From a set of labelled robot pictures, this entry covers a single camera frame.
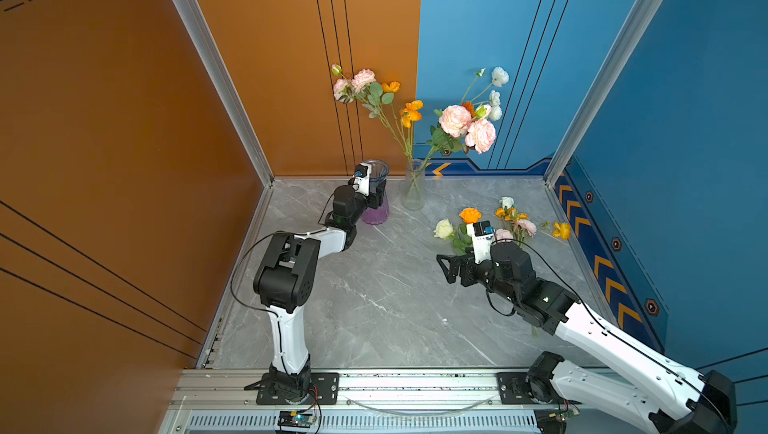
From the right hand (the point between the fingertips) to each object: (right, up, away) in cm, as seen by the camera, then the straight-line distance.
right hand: (448, 255), depth 74 cm
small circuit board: (-38, -39, -3) cm, 54 cm away
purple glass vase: (-18, +23, +19) cm, 35 cm away
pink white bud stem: (+29, +7, +26) cm, 40 cm away
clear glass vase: (-7, +19, +28) cm, 34 cm away
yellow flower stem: (+44, +4, +28) cm, 52 cm away
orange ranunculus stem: (+12, +9, +30) cm, 34 cm away
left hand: (-19, +22, +19) cm, 35 cm away
